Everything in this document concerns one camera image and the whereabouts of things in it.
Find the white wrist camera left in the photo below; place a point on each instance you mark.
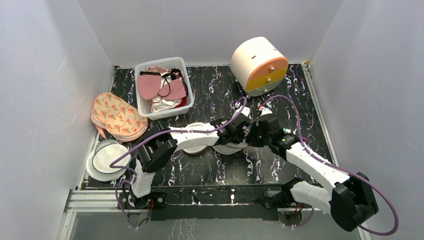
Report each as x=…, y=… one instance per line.
x=245, y=111

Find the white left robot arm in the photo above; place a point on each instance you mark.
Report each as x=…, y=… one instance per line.
x=155, y=149

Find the pink bra in basket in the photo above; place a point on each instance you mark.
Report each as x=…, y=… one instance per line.
x=169, y=85

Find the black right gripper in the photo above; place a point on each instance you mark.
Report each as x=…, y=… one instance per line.
x=257, y=133

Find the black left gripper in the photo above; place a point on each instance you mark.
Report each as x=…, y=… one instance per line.
x=237, y=138

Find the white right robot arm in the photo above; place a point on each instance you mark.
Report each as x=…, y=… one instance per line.
x=347, y=198

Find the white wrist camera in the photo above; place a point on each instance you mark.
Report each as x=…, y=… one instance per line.
x=245, y=111
x=264, y=110

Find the white mesh laundry bag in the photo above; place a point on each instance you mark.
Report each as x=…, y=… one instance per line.
x=228, y=149

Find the red garment in basket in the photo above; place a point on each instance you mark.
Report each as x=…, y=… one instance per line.
x=182, y=103

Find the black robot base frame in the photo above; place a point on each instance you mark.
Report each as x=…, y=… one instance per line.
x=215, y=202

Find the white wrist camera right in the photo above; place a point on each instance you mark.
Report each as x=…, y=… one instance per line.
x=264, y=110

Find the cream orange cylindrical machine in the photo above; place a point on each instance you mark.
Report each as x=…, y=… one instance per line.
x=258, y=66

